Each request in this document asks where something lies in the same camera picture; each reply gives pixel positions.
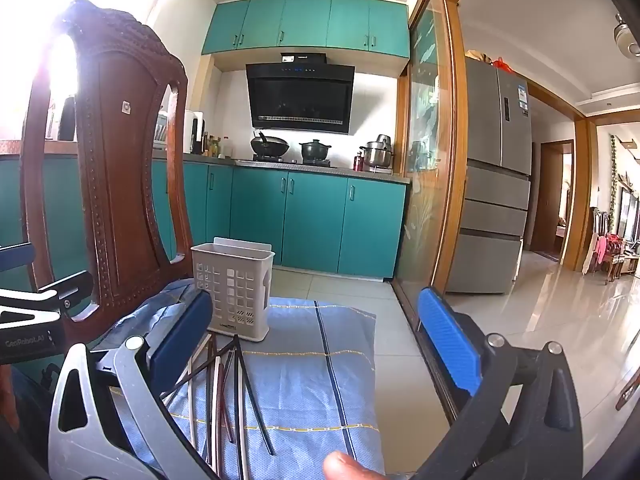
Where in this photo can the pile of mixed chopsticks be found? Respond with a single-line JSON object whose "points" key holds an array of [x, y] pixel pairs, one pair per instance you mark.
{"points": [[241, 410]]}

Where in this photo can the hanging green vine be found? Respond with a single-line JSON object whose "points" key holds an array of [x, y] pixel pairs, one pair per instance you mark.
{"points": [[613, 180]]}

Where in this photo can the silver refrigerator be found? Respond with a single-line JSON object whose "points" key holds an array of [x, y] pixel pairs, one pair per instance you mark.
{"points": [[495, 185]]}

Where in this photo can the row of seasoning bottles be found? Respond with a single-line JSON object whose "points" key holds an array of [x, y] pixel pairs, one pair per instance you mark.
{"points": [[220, 146]]}

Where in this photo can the red item on refrigerator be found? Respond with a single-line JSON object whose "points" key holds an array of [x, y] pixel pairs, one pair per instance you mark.
{"points": [[500, 63]]}

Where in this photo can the wooden doorway frame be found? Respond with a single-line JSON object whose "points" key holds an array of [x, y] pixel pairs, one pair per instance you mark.
{"points": [[580, 185]]}

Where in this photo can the wooden chairs with pink cloth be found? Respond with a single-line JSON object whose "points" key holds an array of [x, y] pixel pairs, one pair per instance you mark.
{"points": [[607, 255]]}

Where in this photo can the black range hood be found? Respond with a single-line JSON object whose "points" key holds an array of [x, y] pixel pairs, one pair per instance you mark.
{"points": [[300, 100]]}

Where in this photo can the ceiling lamp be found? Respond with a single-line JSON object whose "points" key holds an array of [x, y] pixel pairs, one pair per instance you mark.
{"points": [[625, 35]]}

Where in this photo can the white electric kettle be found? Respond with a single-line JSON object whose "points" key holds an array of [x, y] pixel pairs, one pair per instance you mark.
{"points": [[194, 132]]}

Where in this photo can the blue checked cloth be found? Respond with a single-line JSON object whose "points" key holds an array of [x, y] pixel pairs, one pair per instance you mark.
{"points": [[310, 375]]}

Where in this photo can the carved wooden chair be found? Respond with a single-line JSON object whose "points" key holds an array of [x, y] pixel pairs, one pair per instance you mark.
{"points": [[125, 185]]}

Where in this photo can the red bottle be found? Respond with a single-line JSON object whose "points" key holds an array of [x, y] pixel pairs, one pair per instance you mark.
{"points": [[358, 162]]}

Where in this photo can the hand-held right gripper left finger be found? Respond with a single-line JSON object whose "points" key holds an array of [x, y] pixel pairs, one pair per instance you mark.
{"points": [[182, 332]]}

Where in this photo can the black cooking pot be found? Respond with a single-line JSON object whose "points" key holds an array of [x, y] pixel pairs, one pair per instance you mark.
{"points": [[316, 151]]}

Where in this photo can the bright window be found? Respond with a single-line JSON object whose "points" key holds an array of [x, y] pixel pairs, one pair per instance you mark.
{"points": [[30, 20]]}

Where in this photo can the person's right hand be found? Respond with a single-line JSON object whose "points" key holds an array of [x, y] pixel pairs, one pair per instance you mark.
{"points": [[350, 467]]}

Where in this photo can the white plastic utensil holder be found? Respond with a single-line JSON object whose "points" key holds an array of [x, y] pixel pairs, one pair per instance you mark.
{"points": [[232, 290]]}

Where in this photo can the gas stove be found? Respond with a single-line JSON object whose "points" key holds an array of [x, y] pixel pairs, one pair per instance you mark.
{"points": [[285, 162]]}

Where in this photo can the steel stock pot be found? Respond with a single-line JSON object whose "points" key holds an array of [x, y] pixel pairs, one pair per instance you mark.
{"points": [[378, 152]]}

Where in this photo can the dark clothing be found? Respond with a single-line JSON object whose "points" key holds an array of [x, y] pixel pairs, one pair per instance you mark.
{"points": [[20, 410]]}

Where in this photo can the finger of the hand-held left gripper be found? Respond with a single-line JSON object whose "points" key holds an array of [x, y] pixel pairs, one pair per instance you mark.
{"points": [[70, 290], [15, 257]]}

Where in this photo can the black wok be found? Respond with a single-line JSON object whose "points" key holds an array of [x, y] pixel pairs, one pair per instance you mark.
{"points": [[270, 146]]}

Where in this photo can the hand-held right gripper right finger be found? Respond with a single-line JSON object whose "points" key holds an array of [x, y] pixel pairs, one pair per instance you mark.
{"points": [[450, 345]]}

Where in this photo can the teal upper kitchen cabinets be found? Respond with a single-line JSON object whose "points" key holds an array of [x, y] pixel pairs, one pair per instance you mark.
{"points": [[305, 22]]}

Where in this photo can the wooden framed glass sliding door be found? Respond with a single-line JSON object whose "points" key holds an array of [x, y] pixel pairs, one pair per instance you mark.
{"points": [[425, 160]]}

